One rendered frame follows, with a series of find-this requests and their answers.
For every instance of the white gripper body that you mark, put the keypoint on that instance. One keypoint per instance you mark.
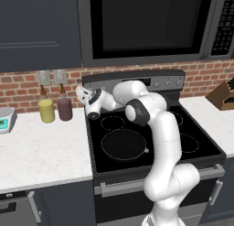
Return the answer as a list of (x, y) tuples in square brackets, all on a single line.
[(82, 94)]

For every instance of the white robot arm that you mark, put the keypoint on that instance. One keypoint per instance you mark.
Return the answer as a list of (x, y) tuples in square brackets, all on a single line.
[(166, 135)]

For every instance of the black glass-top stove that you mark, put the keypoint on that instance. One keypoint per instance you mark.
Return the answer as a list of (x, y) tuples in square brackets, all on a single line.
[(122, 156)]

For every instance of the silver stove knob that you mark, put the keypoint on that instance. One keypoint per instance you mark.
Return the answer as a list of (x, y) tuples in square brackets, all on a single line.
[(178, 82), (157, 84), (168, 83)]

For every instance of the dark red sauce bottle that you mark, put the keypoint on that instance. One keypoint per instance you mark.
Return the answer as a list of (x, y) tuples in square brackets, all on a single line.
[(64, 107)]

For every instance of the yellow sauce bottle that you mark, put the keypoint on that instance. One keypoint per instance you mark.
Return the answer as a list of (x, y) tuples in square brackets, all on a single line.
[(46, 109)]

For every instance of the white kitchen scale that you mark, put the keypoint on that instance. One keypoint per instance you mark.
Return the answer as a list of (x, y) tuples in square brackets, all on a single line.
[(6, 120)]

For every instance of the grey microwave oven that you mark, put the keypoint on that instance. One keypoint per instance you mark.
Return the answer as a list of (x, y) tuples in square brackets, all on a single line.
[(146, 25)]

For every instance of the dark blue base cupboard door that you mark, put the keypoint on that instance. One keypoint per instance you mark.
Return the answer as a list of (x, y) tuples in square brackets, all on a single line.
[(65, 203)]

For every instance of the black oven door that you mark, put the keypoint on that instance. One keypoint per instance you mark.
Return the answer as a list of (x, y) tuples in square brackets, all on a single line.
[(122, 202)]

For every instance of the grey dishwasher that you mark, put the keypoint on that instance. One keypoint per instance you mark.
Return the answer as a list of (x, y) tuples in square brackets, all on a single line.
[(15, 209)]

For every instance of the brown wooden knife block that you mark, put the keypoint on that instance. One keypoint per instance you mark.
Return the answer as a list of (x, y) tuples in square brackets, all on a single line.
[(221, 97)]

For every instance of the dark blue wall cupboard door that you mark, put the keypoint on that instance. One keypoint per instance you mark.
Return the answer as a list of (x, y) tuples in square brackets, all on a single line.
[(36, 28)]

